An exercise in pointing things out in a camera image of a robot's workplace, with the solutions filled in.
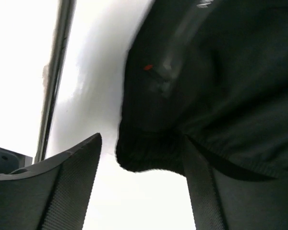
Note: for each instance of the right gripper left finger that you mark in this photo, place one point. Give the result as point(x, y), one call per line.
point(52, 194)

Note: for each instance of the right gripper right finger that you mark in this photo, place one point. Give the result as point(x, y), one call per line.
point(226, 197)

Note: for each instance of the black shorts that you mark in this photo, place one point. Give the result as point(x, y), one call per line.
point(213, 71)

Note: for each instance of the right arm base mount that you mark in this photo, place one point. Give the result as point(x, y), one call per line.
point(11, 161)

